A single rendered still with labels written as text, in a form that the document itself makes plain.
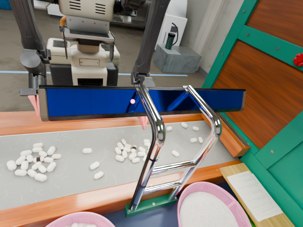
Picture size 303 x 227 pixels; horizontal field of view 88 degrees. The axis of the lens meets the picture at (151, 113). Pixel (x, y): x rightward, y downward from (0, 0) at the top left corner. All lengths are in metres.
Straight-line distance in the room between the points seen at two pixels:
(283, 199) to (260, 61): 0.56
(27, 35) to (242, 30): 0.88
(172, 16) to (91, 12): 3.05
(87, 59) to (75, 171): 0.72
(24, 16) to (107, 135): 0.51
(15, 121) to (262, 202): 1.05
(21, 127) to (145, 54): 0.59
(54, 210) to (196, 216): 0.47
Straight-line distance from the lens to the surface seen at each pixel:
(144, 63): 0.71
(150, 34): 0.67
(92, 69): 1.16
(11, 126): 0.86
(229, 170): 0.82
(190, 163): 0.48
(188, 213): 0.69
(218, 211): 0.75
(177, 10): 4.10
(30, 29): 0.71
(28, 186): 0.70
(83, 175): 0.67
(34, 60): 0.69
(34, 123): 0.84
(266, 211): 0.81
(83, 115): 0.41
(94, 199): 0.61
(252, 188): 0.83
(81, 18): 1.05
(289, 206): 0.86
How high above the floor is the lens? 1.33
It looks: 39 degrees down
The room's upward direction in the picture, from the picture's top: 16 degrees clockwise
